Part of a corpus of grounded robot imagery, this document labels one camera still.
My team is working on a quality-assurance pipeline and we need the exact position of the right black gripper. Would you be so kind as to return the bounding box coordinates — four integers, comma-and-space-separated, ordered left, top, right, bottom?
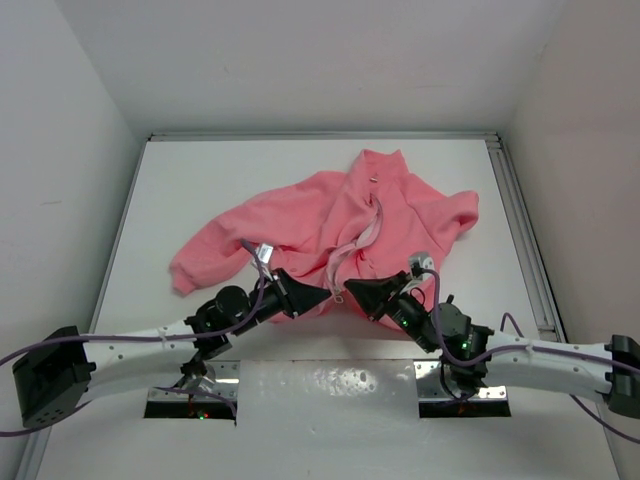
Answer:
345, 271, 436, 354

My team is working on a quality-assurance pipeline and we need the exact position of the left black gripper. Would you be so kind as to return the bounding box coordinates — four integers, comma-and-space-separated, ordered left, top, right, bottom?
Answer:
231, 267, 331, 336

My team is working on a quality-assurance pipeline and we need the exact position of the pink zip jacket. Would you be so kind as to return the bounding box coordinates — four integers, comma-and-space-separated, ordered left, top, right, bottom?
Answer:
169, 150, 479, 318

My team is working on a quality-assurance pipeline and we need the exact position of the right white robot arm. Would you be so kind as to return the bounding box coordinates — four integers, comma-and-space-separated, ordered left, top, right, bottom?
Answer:
345, 272, 639, 419

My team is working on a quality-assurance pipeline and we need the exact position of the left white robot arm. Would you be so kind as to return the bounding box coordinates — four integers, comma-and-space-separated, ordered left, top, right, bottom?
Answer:
12, 269, 331, 431

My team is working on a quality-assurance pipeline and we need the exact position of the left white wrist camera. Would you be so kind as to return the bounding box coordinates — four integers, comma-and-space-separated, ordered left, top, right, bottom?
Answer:
256, 243, 274, 264

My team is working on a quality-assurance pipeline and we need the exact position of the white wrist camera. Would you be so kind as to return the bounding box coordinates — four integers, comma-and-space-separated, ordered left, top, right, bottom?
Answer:
409, 252, 435, 276
256, 243, 274, 264

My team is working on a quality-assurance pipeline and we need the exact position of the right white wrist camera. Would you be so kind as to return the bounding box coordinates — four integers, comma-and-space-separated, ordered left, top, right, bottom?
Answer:
409, 252, 435, 276

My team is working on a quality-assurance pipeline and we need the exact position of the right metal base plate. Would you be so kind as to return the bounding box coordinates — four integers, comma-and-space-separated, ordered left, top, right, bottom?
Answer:
414, 360, 508, 403

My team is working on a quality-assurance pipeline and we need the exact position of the metal base plate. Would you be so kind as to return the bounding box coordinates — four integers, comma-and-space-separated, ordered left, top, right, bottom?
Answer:
414, 360, 508, 403
148, 361, 241, 401

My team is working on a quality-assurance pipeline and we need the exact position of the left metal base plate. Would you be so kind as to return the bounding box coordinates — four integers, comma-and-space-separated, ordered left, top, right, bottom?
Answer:
148, 361, 241, 401

